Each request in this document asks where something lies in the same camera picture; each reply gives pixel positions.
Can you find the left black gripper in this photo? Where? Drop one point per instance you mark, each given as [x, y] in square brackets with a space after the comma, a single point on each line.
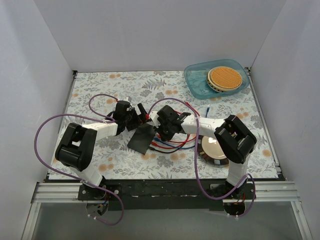
[136, 116]

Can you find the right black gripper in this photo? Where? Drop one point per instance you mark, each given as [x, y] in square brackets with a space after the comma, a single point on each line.
[163, 122]

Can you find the black network switch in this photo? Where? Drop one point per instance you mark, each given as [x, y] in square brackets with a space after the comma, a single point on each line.
[142, 138]

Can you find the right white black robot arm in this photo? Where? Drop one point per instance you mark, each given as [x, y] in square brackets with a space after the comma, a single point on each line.
[237, 142]

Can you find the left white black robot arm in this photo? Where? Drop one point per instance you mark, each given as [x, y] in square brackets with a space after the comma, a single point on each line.
[76, 148]

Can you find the floral patterned table mat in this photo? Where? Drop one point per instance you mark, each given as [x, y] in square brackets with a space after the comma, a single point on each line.
[94, 94]

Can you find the dark rimmed beige plate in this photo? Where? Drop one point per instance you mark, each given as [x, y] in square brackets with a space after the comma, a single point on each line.
[210, 150]

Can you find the blue plastic container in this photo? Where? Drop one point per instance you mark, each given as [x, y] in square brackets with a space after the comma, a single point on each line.
[196, 78]

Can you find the orange woven round coaster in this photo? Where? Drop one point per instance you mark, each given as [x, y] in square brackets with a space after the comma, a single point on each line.
[224, 79]

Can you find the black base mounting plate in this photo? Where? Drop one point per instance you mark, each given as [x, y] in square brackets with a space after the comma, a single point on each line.
[150, 194]

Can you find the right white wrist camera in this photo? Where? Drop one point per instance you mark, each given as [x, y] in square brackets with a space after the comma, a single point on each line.
[153, 119]

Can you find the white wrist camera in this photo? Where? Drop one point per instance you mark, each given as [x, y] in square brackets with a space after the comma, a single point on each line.
[153, 119]
[127, 100]

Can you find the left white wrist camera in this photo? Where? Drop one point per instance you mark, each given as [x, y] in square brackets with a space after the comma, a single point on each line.
[127, 100]

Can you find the aluminium frame rail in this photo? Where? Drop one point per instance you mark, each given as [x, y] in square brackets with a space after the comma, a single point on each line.
[67, 192]

